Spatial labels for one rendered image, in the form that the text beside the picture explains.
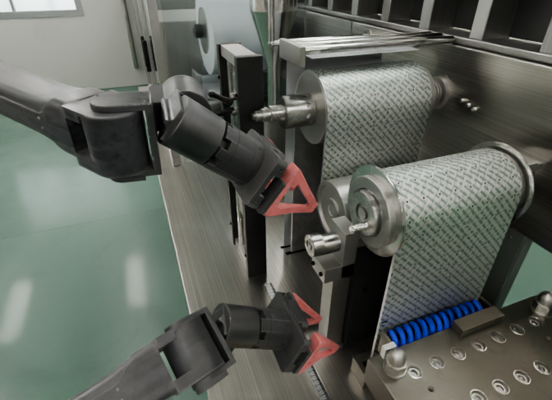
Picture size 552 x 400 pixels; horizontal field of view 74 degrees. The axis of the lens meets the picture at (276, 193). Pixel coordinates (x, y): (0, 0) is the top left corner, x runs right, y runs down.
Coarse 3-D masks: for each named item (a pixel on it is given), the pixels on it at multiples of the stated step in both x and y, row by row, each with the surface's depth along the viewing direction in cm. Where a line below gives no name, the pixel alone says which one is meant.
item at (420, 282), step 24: (456, 240) 59; (480, 240) 62; (408, 264) 58; (432, 264) 60; (456, 264) 63; (480, 264) 66; (408, 288) 61; (432, 288) 64; (456, 288) 67; (480, 288) 70; (384, 312) 62; (408, 312) 65; (432, 312) 68
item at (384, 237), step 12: (360, 180) 58; (372, 180) 55; (372, 192) 55; (384, 192) 53; (348, 204) 63; (384, 204) 53; (384, 216) 53; (384, 228) 54; (372, 240) 58; (384, 240) 54
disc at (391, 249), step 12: (360, 168) 59; (372, 168) 56; (384, 180) 53; (348, 192) 64; (396, 192) 51; (396, 204) 52; (396, 216) 52; (396, 228) 53; (396, 240) 53; (384, 252) 57; (396, 252) 54
